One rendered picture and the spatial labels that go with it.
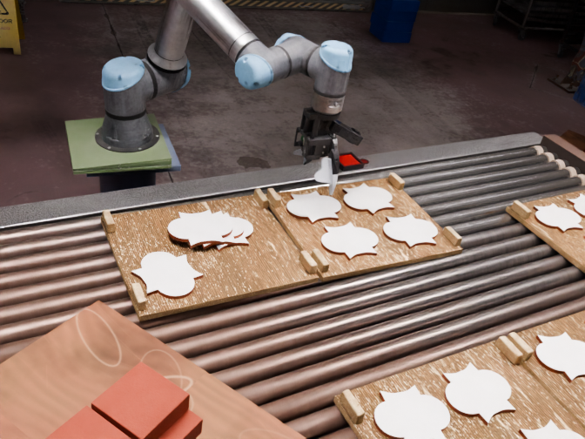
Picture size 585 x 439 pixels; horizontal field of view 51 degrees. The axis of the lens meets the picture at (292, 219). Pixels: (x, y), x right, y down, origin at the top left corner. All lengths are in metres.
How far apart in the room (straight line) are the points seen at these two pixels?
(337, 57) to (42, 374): 0.86
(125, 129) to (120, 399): 1.28
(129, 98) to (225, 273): 0.66
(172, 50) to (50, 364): 1.03
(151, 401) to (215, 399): 0.36
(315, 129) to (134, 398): 0.95
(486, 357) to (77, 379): 0.80
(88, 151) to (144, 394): 1.29
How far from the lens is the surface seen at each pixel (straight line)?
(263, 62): 1.35
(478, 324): 1.45
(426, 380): 1.25
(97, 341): 1.08
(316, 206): 1.61
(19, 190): 3.36
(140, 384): 0.66
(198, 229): 1.44
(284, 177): 1.77
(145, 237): 1.46
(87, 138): 1.94
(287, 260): 1.43
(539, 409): 1.31
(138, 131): 1.86
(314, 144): 1.46
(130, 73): 1.79
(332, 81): 1.40
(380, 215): 1.65
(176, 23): 1.76
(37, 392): 1.02
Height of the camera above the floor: 1.82
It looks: 35 degrees down
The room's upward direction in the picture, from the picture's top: 10 degrees clockwise
